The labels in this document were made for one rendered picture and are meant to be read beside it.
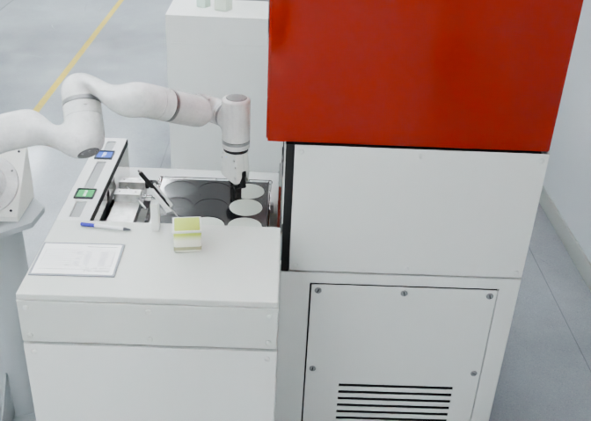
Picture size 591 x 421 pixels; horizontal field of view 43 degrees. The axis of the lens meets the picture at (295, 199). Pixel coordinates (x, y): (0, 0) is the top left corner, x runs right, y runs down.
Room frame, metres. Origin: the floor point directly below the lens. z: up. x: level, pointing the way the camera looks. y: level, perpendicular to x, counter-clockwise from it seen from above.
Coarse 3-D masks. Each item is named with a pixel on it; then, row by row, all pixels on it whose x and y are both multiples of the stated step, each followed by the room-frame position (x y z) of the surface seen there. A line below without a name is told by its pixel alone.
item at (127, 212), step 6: (144, 192) 2.12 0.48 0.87; (144, 198) 2.12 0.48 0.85; (114, 204) 2.02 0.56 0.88; (120, 204) 2.03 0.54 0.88; (126, 204) 2.03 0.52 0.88; (132, 204) 2.03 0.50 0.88; (138, 204) 2.03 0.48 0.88; (114, 210) 1.99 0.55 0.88; (120, 210) 1.99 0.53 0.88; (126, 210) 1.99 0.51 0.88; (132, 210) 1.99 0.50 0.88; (138, 210) 2.01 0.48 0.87; (108, 216) 1.95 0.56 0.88; (114, 216) 1.95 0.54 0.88; (120, 216) 1.95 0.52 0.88; (126, 216) 1.95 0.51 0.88; (132, 216) 1.96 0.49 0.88
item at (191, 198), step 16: (176, 192) 2.08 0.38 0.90; (192, 192) 2.09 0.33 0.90; (208, 192) 2.09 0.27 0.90; (224, 192) 2.10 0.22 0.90; (160, 208) 1.98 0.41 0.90; (176, 208) 1.98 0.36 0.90; (192, 208) 1.99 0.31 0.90; (208, 208) 1.99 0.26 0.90; (224, 208) 2.00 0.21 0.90; (224, 224) 1.91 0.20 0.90
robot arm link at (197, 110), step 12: (180, 96) 1.89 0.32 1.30; (192, 96) 1.93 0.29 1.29; (204, 96) 2.07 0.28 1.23; (180, 108) 1.87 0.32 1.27; (192, 108) 1.90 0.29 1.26; (204, 108) 1.93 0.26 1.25; (216, 108) 2.08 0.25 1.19; (168, 120) 1.86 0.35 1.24; (180, 120) 1.88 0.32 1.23; (192, 120) 1.90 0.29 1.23; (204, 120) 1.93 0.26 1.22
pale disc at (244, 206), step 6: (234, 204) 2.02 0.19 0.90; (240, 204) 2.03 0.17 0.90; (246, 204) 2.03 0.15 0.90; (252, 204) 2.03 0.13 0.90; (258, 204) 2.03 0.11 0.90; (234, 210) 1.99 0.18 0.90; (240, 210) 1.99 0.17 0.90; (246, 210) 1.99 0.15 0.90; (252, 210) 1.99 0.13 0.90; (258, 210) 2.00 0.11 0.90
